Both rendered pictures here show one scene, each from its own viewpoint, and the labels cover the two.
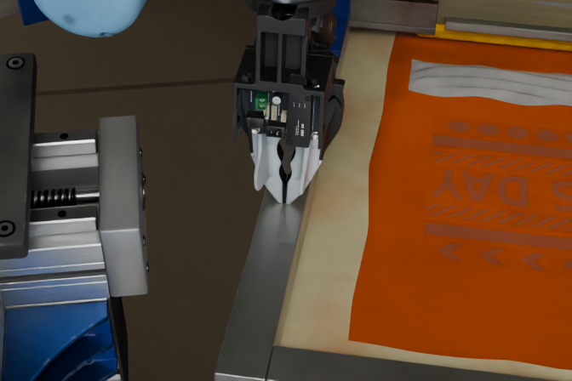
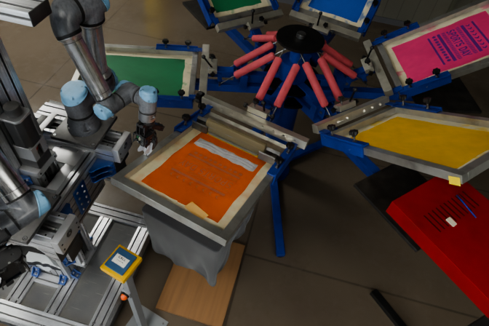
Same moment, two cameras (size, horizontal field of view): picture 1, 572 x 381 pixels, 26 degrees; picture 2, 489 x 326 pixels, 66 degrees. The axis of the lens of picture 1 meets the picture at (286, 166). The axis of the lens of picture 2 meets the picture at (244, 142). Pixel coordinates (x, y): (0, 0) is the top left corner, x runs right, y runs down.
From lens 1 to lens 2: 0.99 m
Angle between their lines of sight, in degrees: 10
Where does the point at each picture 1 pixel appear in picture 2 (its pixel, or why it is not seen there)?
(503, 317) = (169, 186)
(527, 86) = (215, 149)
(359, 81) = (186, 138)
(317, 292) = (142, 172)
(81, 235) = (109, 149)
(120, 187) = (119, 143)
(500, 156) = (198, 160)
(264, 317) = (126, 172)
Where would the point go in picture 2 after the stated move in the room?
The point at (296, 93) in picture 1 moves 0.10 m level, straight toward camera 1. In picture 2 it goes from (142, 137) to (129, 153)
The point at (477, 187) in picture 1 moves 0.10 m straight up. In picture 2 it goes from (188, 164) to (187, 151)
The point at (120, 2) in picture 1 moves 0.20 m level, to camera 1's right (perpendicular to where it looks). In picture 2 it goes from (103, 116) to (147, 131)
